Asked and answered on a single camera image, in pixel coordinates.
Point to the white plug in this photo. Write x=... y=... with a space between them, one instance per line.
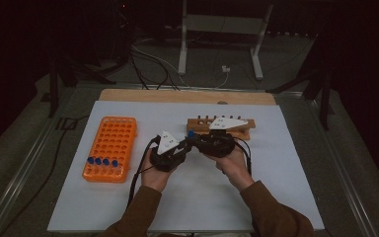
x=225 y=69

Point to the white table mat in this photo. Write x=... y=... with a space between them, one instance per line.
x=194 y=197

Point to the grey metal stand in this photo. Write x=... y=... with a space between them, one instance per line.
x=223 y=24

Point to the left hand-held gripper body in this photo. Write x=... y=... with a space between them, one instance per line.
x=167 y=144

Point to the metal floor rail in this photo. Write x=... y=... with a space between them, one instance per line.
x=23 y=171
x=342 y=171

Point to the wooden test tube rack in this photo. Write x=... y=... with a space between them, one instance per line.
x=197 y=125

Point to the black tripod stand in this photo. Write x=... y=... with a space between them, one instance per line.
x=324 y=98
x=53 y=85

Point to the black floor bracket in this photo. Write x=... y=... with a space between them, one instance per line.
x=66 y=124

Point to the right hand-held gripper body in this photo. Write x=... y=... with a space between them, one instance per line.
x=217 y=144

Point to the person's right hand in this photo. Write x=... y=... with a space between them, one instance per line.
x=233 y=168

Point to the person's left hand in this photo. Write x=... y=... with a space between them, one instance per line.
x=156 y=179

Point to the orange plastic tube rack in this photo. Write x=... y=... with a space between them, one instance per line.
x=115 y=138

